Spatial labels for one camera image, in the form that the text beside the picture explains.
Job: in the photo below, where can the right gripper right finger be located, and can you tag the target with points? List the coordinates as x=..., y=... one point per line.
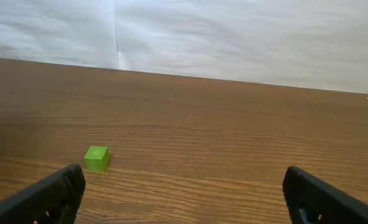
x=320, y=199

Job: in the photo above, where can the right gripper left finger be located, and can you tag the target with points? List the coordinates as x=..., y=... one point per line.
x=46, y=196

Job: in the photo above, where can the green cube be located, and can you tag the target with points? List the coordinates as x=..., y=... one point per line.
x=96, y=158

